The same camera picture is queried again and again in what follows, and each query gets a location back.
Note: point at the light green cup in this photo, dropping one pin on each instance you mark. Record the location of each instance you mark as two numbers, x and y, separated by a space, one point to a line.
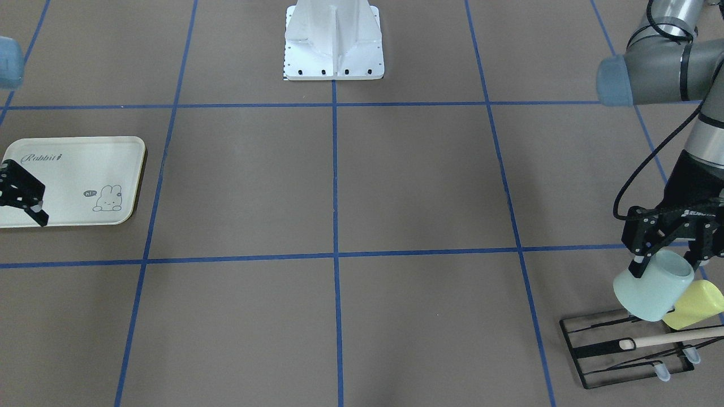
664 281

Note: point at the cream rabbit tray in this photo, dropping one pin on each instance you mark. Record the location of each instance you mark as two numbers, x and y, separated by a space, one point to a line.
88 180

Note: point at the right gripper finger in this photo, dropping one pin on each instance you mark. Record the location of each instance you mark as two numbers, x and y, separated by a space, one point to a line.
30 194

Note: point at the wooden rack handle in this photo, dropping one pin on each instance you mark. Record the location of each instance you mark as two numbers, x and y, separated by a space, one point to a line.
674 337

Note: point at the yellow cup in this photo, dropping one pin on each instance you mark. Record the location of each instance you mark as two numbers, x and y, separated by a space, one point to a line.
701 300

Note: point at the black wire cup rack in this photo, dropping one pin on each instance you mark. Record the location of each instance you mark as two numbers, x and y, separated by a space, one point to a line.
596 359

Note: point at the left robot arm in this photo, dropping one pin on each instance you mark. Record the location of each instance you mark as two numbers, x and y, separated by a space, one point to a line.
665 62

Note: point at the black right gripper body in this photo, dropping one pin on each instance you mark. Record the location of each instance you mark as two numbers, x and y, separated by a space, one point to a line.
17 185

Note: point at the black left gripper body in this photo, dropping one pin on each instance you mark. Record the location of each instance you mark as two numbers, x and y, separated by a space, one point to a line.
691 187

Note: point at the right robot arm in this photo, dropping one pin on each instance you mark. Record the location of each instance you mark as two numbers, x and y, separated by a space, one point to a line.
12 69

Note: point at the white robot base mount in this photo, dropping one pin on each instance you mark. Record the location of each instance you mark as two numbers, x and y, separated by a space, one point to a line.
333 40

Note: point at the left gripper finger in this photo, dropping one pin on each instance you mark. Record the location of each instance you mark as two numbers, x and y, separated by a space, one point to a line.
705 244
645 240

